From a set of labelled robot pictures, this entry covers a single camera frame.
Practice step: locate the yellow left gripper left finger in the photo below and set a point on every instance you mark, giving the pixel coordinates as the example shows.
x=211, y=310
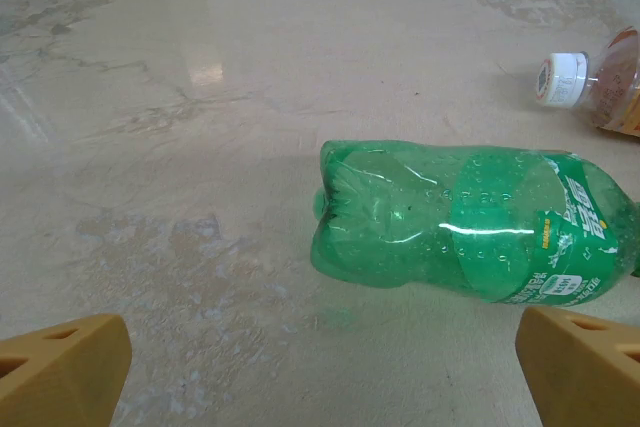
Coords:
x=60, y=377

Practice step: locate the red gold label bottle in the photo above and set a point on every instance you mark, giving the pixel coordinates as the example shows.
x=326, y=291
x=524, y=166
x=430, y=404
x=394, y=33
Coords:
x=565, y=79

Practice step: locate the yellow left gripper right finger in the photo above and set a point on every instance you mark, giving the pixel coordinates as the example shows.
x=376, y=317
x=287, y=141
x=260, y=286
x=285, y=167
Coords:
x=585, y=382

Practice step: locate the green plastic soda bottle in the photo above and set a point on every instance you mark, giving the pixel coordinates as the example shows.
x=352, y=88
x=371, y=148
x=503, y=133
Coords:
x=450, y=217

